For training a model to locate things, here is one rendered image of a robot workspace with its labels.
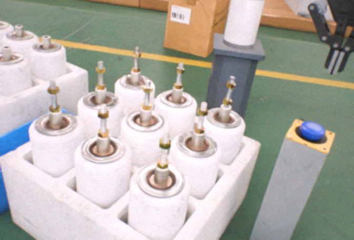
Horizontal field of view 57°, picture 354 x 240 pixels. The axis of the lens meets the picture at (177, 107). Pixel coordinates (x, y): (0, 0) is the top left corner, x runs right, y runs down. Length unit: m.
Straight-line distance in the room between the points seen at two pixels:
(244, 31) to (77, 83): 0.50
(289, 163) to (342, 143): 0.67
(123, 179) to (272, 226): 0.31
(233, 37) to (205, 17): 0.68
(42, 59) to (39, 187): 0.42
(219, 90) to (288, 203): 0.46
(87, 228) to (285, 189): 0.35
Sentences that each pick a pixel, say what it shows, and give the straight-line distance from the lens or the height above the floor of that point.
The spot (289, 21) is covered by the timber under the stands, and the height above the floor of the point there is 0.05.
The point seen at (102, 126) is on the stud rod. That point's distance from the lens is 0.55.
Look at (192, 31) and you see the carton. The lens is 1.66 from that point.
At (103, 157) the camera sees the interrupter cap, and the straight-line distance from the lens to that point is 0.56.
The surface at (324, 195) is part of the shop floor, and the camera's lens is 1.00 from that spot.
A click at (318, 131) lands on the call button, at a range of 0.59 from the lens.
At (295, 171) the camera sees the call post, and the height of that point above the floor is 0.26.
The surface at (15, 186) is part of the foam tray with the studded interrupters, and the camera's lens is 0.72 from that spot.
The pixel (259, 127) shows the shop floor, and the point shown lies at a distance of 1.19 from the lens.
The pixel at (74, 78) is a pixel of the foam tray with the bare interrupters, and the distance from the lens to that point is 0.98.
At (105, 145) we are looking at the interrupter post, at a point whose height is 0.27.
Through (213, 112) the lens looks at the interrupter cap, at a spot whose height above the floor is 0.25.
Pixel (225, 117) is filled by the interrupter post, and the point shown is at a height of 0.26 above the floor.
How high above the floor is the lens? 0.61
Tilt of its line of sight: 31 degrees down
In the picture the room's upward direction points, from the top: 7 degrees clockwise
